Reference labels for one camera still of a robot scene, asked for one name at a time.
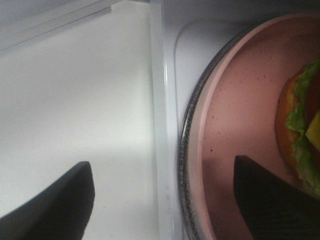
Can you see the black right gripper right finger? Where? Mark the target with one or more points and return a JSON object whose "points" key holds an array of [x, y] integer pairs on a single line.
{"points": [[271, 208]]}

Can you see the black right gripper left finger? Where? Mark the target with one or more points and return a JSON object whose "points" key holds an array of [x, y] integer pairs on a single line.
{"points": [[60, 212]]}

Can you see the toy burger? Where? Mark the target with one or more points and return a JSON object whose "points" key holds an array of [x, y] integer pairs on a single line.
{"points": [[297, 125]]}

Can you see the pink round plate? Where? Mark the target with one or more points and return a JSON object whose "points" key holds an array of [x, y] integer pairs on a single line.
{"points": [[236, 116]]}

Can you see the white microwave door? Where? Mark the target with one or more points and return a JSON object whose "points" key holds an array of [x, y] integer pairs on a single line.
{"points": [[73, 24]]}

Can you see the glass microwave turntable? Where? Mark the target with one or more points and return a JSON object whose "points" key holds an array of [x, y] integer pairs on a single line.
{"points": [[196, 219]]}

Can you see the white microwave oven body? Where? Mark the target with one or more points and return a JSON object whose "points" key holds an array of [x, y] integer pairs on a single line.
{"points": [[185, 36]]}

